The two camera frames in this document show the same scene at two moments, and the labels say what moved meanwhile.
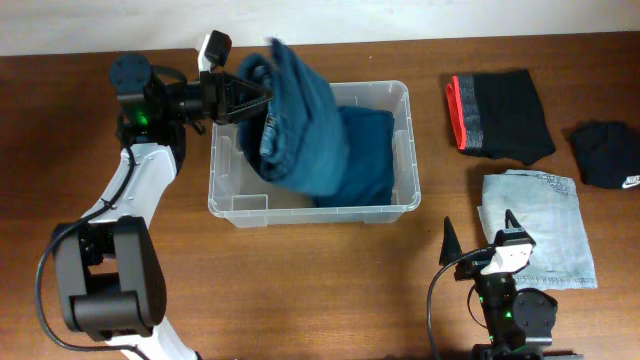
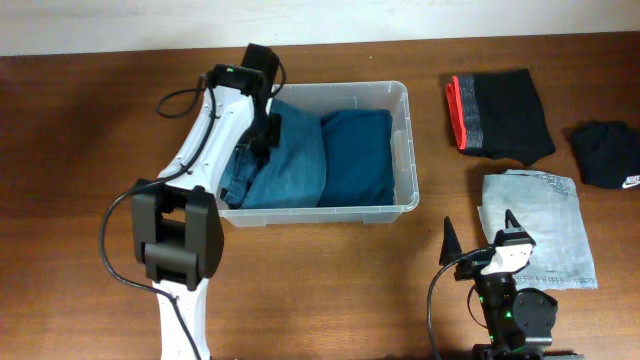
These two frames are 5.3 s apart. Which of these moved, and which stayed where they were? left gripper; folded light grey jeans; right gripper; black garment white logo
Moved: left gripper
Stayed: folded light grey jeans; right gripper; black garment white logo
